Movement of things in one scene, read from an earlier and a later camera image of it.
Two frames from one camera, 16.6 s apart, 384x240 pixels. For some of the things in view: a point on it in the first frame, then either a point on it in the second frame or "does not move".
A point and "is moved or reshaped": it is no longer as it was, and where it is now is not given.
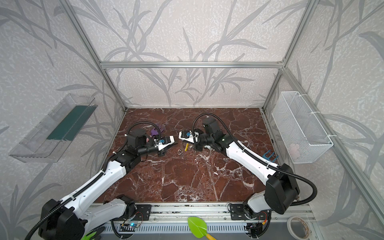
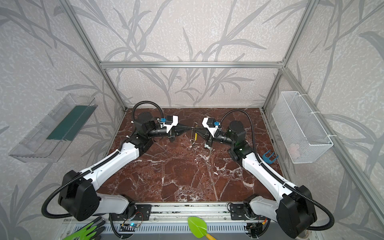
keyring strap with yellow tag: (180, 150) is moved or reshaped
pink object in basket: (294, 150) does not move
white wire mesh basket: (306, 140) does not move
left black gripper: (162, 149) -> (172, 132)
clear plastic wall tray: (48, 142) does not move
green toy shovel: (199, 227) does not move
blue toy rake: (270, 156) does not move
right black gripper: (195, 142) -> (208, 137)
